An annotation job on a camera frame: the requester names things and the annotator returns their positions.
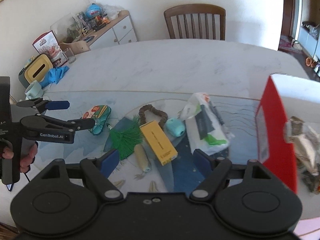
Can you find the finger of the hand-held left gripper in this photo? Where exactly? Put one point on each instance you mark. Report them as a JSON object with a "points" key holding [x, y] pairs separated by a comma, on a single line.
{"points": [[58, 105], [82, 124]]}

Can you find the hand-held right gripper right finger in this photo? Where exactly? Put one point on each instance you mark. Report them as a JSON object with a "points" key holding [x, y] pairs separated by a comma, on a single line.
{"points": [[202, 161]]}

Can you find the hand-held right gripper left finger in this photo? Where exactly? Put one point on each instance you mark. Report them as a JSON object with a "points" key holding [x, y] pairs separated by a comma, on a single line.
{"points": [[110, 161]]}

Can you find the colourful patterned pouch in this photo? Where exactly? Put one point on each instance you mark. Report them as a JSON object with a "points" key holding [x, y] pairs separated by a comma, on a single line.
{"points": [[100, 115]]}

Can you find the green grass brush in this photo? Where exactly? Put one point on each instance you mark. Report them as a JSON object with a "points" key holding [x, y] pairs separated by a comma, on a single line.
{"points": [[125, 137]]}

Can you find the white tissue pack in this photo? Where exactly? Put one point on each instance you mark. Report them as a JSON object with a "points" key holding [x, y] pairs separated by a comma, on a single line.
{"points": [[207, 130]]}

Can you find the beige cylindrical toy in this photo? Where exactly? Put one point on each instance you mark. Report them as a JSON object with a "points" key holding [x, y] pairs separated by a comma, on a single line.
{"points": [[142, 157]]}

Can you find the teal round plastic toy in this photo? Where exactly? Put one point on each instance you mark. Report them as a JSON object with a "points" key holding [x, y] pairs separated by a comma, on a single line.
{"points": [[176, 127]]}

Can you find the yellow carton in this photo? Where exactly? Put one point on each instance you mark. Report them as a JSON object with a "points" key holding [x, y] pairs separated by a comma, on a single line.
{"points": [[157, 142]]}

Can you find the red cardboard box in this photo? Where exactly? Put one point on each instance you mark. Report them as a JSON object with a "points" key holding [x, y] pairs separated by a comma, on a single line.
{"points": [[272, 135]]}

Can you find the clear snack bag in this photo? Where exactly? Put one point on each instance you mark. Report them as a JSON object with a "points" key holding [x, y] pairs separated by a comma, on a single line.
{"points": [[302, 142]]}

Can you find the person's left hand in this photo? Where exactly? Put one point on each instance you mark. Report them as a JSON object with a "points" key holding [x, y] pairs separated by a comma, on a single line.
{"points": [[28, 157]]}

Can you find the light green mug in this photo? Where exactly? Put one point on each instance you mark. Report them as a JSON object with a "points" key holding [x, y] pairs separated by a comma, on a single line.
{"points": [[33, 90]]}

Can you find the blue gloves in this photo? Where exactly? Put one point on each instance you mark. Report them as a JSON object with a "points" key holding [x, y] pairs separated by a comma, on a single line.
{"points": [[55, 75]]}

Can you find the yellow tissue box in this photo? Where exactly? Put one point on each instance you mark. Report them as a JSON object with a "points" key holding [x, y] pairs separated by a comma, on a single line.
{"points": [[35, 70]]}

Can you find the glass cup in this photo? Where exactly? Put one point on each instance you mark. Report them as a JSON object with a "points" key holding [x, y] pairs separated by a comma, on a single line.
{"points": [[69, 56]]}

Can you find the curved wooden stand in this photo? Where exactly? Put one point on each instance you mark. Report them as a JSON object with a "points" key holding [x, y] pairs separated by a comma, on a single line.
{"points": [[77, 46]]}

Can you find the red snack bag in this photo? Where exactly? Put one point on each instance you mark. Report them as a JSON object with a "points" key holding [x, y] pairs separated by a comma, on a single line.
{"points": [[48, 42]]}

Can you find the white sideboard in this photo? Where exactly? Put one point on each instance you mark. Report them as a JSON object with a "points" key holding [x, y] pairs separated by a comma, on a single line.
{"points": [[122, 30]]}

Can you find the blue globe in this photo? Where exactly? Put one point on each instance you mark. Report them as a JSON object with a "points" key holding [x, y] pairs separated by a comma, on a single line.
{"points": [[93, 10]]}

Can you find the patterned door rug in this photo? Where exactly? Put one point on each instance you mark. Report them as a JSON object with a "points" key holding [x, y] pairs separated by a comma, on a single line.
{"points": [[285, 45]]}

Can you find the orange slipper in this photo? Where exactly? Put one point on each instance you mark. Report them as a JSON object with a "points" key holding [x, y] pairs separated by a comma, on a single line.
{"points": [[310, 62]]}

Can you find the slatted wooden chair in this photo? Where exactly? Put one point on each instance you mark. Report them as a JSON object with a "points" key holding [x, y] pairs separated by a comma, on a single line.
{"points": [[195, 11]]}

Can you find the brown door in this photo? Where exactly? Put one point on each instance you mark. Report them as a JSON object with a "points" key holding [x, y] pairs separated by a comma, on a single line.
{"points": [[288, 10]]}

